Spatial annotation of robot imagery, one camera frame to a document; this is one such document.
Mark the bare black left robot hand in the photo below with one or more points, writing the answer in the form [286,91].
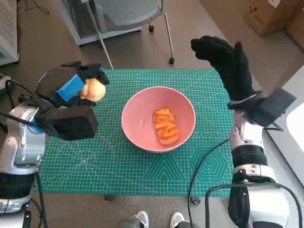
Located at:
[50,80]

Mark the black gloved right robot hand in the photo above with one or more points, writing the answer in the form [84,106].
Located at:
[228,66]

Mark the round bread bun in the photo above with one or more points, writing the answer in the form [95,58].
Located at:
[95,91]

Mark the oblong toasted bread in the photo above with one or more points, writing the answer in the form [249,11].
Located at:
[165,126]

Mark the pink bowl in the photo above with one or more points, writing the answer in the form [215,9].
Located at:
[137,114]

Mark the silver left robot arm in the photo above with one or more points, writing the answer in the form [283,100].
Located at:
[23,142]

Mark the person's foot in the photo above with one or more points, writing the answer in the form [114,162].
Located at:
[3,82]

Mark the large cardboard box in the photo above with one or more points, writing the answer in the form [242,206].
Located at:
[266,16]

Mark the white vented appliance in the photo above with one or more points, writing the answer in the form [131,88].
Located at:
[7,28]

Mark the white side table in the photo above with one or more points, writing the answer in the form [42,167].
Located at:
[294,83]

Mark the plain cardboard box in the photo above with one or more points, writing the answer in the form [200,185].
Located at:
[299,35]

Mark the white tray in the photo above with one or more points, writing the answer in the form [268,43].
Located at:
[297,128]

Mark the green cutting mat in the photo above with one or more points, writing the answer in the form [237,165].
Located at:
[107,166]

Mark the grey mesh office chair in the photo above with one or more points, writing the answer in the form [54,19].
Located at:
[133,12]

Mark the white shoe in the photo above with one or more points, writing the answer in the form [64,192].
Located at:
[142,218]
[177,218]

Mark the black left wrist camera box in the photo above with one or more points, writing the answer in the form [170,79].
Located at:
[71,123]

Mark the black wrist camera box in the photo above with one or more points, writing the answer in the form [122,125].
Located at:
[71,123]
[273,107]

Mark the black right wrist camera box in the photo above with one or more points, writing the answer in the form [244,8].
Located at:
[273,107]

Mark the table foot bracket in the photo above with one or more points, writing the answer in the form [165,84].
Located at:
[195,200]

